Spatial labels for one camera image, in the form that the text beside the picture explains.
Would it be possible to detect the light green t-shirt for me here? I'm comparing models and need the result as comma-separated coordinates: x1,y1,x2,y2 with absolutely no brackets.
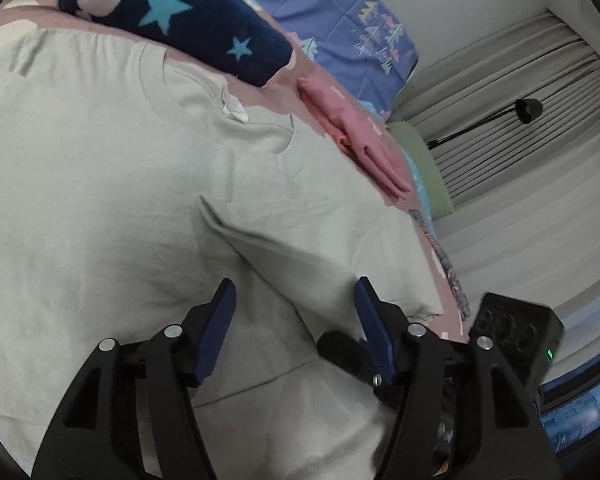
0,27,443,480

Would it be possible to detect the blue plastic bin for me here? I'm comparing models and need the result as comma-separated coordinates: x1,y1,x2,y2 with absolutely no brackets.
540,350,600,456

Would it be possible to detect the floral patterned fabric strip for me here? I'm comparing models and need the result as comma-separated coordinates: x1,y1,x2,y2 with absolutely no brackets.
409,208,473,321

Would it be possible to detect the blue tree print pillow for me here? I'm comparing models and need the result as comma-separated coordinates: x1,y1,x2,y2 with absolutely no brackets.
172,0,418,116

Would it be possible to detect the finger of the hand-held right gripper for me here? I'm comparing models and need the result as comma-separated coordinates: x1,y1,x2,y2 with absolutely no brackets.
317,331,378,383

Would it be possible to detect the grey pleated curtain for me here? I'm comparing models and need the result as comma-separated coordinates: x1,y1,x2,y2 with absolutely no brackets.
400,7,600,211

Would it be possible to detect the black lamp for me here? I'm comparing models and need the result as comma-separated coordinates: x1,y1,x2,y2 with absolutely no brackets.
425,98,544,150

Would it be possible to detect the folded pink garment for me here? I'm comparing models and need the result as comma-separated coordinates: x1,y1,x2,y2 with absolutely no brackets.
298,76,413,201

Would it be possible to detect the navy star fleece blanket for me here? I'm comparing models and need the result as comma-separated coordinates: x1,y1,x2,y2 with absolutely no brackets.
20,0,296,87

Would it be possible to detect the pink spotted bed sheet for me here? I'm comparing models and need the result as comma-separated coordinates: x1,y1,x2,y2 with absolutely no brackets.
0,0,473,346

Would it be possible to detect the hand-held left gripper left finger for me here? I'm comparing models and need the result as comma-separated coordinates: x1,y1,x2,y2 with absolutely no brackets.
32,278,238,480

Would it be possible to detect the green pillow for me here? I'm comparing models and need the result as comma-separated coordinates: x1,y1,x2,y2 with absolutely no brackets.
387,121,455,220

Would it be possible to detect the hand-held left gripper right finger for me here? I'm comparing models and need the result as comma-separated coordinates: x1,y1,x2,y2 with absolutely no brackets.
354,276,563,480

